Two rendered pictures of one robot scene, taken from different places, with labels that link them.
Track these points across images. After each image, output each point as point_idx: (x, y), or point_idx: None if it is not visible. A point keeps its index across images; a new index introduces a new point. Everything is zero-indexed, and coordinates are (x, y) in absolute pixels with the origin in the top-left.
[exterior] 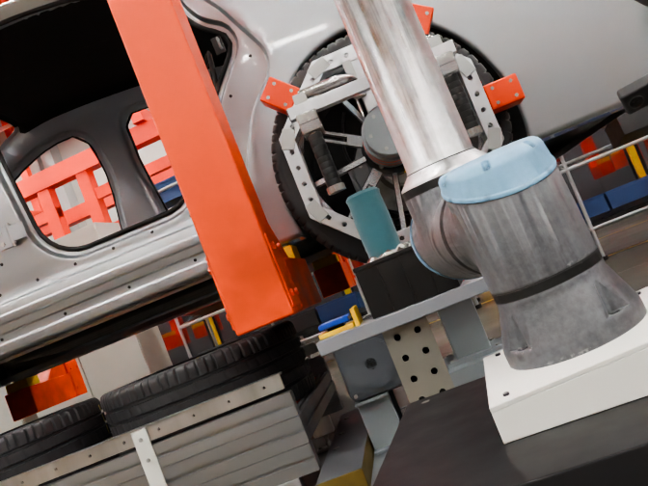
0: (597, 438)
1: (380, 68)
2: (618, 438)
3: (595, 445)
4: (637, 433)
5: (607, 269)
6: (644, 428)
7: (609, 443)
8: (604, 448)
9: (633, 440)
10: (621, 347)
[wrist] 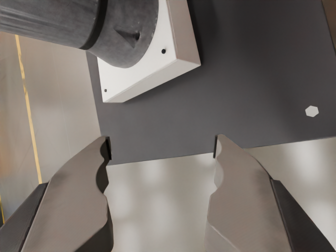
0: (96, 58)
1: None
2: (94, 66)
3: (93, 60)
4: (94, 73)
5: (93, 52)
6: (96, 74)
7: (93, 64)
8: (90, 63)
9: (92, 72)
10: (101, 63)
